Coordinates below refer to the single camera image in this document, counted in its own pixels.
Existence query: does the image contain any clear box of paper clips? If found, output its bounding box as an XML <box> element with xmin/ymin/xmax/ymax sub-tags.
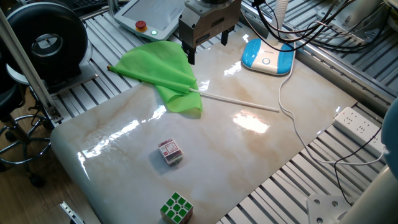
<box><xmin>157</xmin><ymin>138</ymin><xmax>185</xmax><ymax>166</ymax></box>

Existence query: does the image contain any blue and white lamp base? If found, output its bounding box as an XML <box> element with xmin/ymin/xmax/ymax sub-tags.
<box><xmin>241</xmin><ymin>0</ymin><xmax>295</xmax><ymax>77</ymax></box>

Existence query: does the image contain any short aluminium profile piece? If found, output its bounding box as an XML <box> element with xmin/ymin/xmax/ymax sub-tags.
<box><xmin>60</xmin><ymin>201</ymin><xmax>85</xmax><ymax>224</ymax></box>

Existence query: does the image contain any aluminium frame bar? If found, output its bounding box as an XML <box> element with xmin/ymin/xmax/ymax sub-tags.
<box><xmin>0</xmin><ymin>8</ymin><xmax>64</xmax><ymax>124</ymax></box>

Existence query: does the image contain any white lamp power cable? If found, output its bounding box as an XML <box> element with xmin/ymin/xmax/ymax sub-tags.
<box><xmin>277</xmin><ymin>32</ymin><xmax>387</xmax><ymax>166</ymax></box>

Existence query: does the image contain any silver force torque sensor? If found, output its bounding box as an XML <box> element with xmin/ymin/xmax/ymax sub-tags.
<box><xmin>198</xmin><ymin>0</ymin><xmax>234</xmax><ymax>7</ymax></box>

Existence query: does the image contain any thin black cable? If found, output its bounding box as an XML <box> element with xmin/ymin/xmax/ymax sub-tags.
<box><xmin>333</xmin><ymin>126</ymin><xmax>383</xmax><ymax>206</ymax></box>

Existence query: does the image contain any green flag with white stick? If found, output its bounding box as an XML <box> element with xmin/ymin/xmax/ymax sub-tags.
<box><xmin>106</xmin><ymin>40</ymin><xmax>280</xmax><ymax>113</ymax></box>

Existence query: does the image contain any long aluminium table rail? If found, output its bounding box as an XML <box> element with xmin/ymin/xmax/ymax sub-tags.
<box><xmin>236</xmin><ymin>12</ymin><xmax>398</xmax><ymax>108</ymax></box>

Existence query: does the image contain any grey mounting plate with post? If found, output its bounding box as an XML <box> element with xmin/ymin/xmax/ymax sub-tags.
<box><xmin>316</xmin><ymin>0</ymin><xmax>389</xmax><ymax>44</ymax></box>

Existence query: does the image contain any black keyboard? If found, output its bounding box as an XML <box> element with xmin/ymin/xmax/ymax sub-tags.
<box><xmin>73</xmin><ymin>0</ymin><xmax>108</xmax><ymax>9</ymax></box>

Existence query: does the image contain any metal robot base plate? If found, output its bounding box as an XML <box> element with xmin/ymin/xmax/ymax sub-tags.
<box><xmin>306</xmin><ymin>194</ymin><xmax>358</xmax><ymax>224</ymax></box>

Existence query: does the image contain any black round fan device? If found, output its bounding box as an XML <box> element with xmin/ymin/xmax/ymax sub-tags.
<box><xmin>4</xmin><ymin>1</ymin><xmax>99</xmax><ymax>96</ymax></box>

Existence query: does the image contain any black wheeled stool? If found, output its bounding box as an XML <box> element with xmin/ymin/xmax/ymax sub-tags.
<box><xmin>0</xmin><ymin>40</ymin><xmax>53</xmax><ymax>189</ymax></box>

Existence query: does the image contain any glossy marble pattern board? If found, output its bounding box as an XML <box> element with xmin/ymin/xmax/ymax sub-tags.
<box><xmin>50</xmin><ymin>26</ymin><xmax>358</xmax><ymax>224</ymax></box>

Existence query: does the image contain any white power strip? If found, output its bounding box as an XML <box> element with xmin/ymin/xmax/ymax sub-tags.
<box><xmin>332</xmin><ymin>106</ymin><xmax>388</xmax><ymax>159</ymax></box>

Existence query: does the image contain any rubik's cube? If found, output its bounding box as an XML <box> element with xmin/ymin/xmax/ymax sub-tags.
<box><xmin>159</xmin><ymin>191</ymin><xmax>194</xmax><ymax>224</ymax></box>

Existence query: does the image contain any grey teach pendant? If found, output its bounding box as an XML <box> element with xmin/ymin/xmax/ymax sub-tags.
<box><xmin>113</xmin><ymin>0</ymin><xmax>187</xmax><ymax>42</ymax></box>

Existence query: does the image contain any grey Schunk gripper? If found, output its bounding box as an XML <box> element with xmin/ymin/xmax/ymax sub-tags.
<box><xmin>178</xmin><ymin>0</ymin><xmax>243</xmax><ymax>65</ymax></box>

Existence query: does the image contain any black cable bundle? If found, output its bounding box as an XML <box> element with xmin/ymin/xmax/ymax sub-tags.
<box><xmin>241</xmin><ymin>0</ymin><xmax>392</xmax><ymax>54</ymax></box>

